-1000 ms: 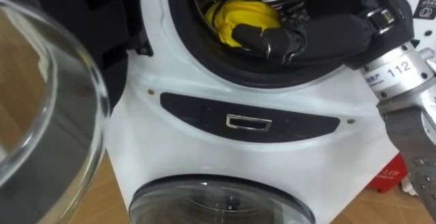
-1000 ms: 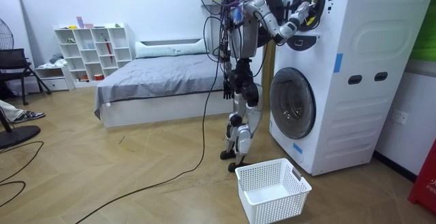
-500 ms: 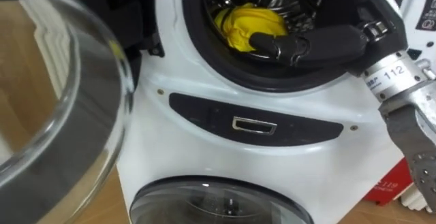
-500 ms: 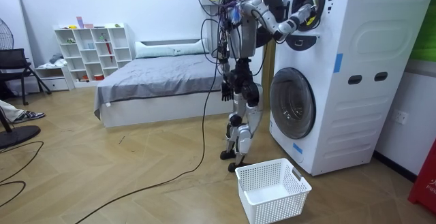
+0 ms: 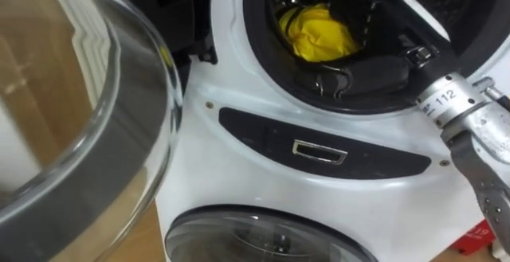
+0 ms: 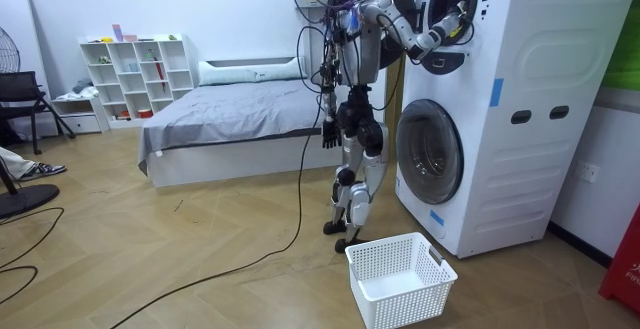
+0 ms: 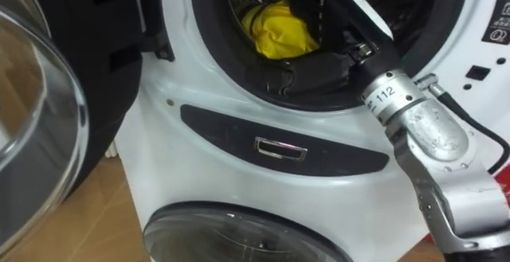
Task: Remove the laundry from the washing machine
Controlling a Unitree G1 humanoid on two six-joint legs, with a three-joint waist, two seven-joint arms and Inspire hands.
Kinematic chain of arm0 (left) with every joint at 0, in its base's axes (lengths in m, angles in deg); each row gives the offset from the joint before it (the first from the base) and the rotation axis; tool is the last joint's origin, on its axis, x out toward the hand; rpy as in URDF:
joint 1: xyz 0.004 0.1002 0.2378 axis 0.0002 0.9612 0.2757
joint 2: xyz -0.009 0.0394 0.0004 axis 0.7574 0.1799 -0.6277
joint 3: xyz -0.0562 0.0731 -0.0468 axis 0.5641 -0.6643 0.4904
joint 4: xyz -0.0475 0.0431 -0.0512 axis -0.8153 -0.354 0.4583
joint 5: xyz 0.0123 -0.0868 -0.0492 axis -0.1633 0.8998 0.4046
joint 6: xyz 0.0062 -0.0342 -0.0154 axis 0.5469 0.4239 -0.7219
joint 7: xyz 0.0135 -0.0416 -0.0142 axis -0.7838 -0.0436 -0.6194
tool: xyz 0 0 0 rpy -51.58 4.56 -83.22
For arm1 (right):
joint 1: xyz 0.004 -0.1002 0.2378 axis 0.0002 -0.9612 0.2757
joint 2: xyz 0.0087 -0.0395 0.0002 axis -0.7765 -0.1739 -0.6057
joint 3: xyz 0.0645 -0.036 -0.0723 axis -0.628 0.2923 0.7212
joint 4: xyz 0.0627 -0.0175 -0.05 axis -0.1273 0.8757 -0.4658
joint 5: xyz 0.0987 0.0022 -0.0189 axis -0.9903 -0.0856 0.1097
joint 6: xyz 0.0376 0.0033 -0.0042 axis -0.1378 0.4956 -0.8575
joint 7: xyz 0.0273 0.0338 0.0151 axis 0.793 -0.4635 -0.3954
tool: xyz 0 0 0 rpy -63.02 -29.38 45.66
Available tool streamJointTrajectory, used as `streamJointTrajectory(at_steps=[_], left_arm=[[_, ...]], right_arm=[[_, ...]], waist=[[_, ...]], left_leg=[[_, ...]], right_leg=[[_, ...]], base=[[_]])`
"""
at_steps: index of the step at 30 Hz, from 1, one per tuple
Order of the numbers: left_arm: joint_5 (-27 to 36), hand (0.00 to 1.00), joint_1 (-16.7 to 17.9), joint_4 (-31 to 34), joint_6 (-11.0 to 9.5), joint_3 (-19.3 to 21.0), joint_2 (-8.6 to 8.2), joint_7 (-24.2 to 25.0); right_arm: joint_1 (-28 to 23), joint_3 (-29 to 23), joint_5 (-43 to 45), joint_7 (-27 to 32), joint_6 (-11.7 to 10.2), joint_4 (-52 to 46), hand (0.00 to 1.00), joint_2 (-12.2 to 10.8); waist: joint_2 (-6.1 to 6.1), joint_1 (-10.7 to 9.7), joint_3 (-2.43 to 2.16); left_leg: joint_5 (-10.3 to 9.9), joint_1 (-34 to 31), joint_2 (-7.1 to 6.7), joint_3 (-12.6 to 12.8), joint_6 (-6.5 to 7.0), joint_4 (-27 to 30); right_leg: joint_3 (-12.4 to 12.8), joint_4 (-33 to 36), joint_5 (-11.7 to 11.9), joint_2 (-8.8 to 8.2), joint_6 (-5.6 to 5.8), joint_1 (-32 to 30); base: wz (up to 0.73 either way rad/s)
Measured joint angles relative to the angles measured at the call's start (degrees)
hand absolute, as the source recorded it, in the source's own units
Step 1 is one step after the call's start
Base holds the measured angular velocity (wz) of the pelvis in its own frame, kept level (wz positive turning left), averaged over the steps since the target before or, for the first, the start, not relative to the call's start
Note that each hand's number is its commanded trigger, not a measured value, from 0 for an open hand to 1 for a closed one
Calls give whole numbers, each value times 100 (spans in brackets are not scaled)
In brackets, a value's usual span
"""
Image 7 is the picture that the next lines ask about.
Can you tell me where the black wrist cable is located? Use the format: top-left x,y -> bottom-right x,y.
414,72 -> 510,175

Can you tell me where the white washing machine tower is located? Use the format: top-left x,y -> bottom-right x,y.
114,0 -> 510,262

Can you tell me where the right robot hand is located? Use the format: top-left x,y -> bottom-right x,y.
285,0 -> 405,92

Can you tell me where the open washing machine door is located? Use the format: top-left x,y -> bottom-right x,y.
0,0 -> 176,257

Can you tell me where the yellow cloth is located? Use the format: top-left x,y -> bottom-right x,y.
241,0 -> 320,61

